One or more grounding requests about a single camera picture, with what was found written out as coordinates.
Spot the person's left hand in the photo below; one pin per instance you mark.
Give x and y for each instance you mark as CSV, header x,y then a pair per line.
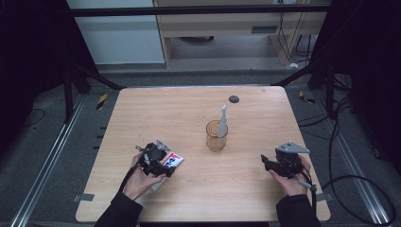
x,y
140,183

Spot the grey round table grommet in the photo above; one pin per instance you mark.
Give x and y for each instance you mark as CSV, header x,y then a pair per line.
x,y
234,99

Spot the white electric toothbrush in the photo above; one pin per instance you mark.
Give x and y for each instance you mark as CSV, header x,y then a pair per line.
x,y
223,123

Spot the white toothpaste tube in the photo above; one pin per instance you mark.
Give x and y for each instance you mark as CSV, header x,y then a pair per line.
x,y
172,160

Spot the white cabinet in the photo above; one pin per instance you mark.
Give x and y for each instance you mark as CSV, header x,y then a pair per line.
x,y
119,38

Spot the black metal stand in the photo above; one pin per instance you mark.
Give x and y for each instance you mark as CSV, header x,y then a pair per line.
x,y
68,94
329,91

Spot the black curtain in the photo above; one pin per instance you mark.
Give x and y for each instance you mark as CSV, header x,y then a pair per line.
x,y
369,63
31,47

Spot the person's right hand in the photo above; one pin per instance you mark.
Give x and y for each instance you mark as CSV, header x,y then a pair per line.
x,y
291,184

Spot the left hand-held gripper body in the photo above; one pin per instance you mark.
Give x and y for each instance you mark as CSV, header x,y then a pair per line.
x,y
153,156

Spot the aluminium floor rail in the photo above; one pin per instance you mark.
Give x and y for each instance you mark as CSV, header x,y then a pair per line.
x,y
47,164
353,164

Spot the amber glass cup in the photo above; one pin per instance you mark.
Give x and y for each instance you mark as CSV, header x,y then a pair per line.
x,y
216,142

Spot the light wooden desk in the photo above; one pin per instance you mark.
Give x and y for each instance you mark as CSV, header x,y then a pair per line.
x,y
220,25

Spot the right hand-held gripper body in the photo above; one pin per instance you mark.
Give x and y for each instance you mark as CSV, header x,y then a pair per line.
x,y
287,162

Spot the small white floor object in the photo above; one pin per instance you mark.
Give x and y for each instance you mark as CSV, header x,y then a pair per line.
x,y
293,65

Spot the yellow black striped tape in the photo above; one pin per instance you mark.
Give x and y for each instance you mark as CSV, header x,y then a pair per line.
x,y
305,97
101,101

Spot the black horizontal bar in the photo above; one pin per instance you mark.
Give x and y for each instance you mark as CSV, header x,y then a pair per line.
x,y
189,10

